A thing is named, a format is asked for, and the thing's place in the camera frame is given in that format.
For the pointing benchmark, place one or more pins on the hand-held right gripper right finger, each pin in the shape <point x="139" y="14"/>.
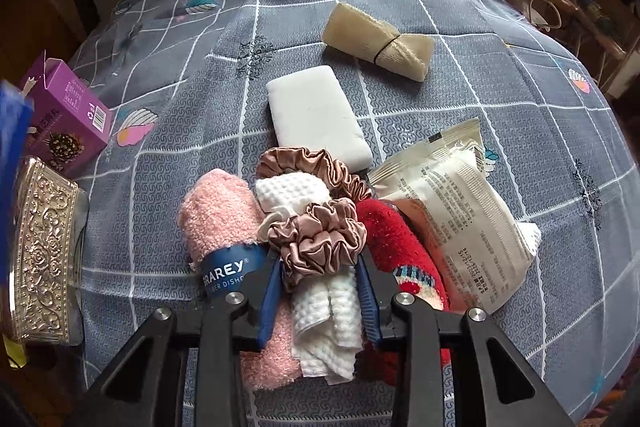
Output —
<point x="367" y="307"/>

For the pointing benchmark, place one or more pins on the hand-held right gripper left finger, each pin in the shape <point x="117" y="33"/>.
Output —
<point x="267" y="302"/>

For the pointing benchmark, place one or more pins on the white sock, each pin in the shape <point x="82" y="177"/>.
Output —
<point x="325" y="307"/>

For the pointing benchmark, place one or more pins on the red fuzzy sock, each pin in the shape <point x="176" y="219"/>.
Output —
<point x="390" y="237"/>

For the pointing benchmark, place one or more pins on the pink satin scrunchie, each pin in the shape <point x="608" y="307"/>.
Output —
<point x="340" y="172"/>
<point x="315" y="242"/>

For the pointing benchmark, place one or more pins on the pink dishcloth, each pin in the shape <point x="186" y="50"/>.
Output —
<point x="225" y="217"/>

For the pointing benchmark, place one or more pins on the white soap bar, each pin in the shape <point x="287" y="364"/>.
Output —
<point x="315" y="112"/>

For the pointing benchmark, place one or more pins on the white wipes packet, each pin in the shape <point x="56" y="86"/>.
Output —
<point x="460" y="207"/>

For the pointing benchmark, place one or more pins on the ornate metal tissue box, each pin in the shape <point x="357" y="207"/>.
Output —
<point x="42" y="247"/>

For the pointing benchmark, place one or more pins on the small yellow object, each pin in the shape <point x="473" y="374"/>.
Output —
<point x="15" y="352"/>

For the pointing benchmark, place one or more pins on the grey printed checked blanket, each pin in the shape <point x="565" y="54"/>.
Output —
<point x="450" y="57"/>

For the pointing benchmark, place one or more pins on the beige rolled cloth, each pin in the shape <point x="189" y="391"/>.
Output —
<point x="360" y="32"/>

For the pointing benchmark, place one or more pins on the purple cardboard box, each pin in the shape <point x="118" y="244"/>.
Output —
<point x="70" y="107"/>

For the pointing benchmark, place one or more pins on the blue flat object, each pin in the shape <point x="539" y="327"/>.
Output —
<point x="12" y="147"/>

